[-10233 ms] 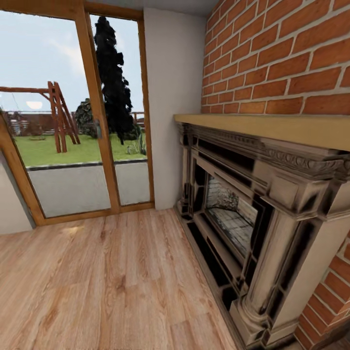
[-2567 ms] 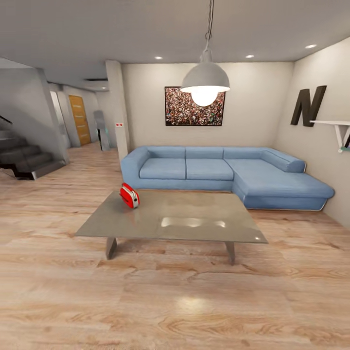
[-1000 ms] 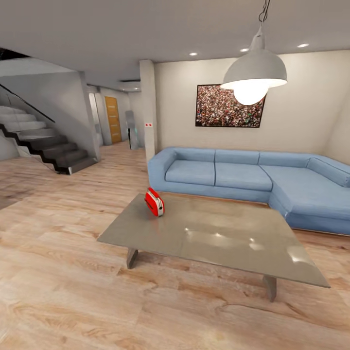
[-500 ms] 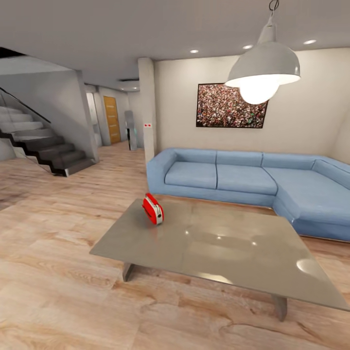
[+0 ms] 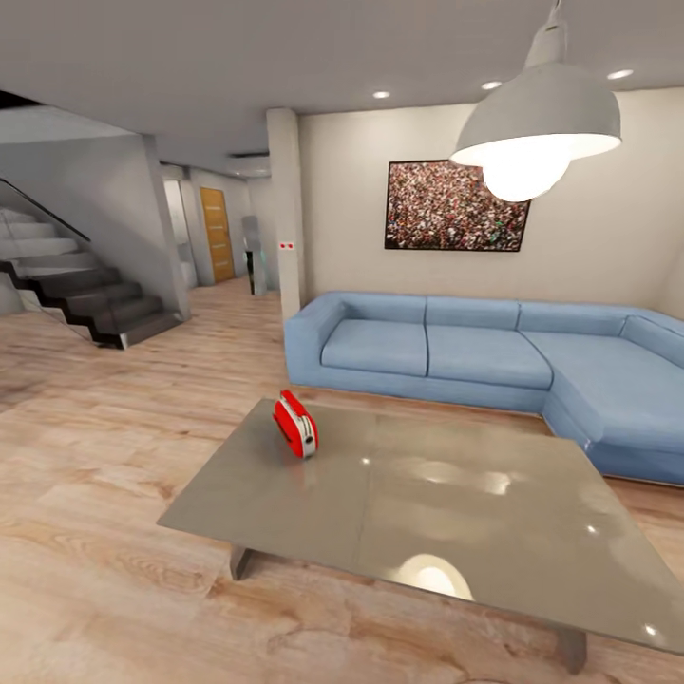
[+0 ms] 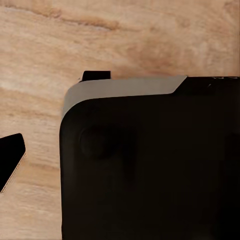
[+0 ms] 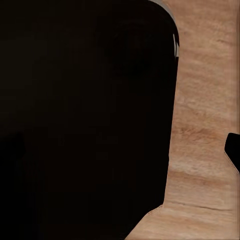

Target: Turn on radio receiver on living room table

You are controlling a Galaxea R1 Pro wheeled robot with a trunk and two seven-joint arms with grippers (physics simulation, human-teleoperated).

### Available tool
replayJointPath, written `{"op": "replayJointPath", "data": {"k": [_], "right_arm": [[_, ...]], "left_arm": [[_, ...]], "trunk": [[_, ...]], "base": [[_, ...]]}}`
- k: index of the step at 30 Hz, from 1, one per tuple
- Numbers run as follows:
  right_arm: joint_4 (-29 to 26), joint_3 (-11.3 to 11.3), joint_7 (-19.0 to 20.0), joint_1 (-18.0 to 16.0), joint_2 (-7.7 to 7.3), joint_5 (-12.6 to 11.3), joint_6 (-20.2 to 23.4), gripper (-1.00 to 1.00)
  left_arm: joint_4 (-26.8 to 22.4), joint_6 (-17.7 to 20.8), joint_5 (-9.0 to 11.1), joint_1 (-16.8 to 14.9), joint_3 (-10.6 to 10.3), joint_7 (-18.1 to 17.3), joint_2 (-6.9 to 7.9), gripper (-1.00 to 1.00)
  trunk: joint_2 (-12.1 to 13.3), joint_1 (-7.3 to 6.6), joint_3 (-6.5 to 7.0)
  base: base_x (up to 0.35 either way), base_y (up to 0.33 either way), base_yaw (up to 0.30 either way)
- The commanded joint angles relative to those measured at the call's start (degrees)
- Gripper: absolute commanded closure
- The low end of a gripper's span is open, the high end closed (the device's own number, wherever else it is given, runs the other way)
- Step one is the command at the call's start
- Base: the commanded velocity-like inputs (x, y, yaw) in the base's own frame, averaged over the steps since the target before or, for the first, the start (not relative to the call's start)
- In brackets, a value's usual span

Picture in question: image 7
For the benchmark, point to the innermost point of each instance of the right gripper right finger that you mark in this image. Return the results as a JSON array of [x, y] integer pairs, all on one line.
[[232, 149]]

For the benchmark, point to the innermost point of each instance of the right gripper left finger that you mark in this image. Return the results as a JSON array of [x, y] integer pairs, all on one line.
[[12, 148]]

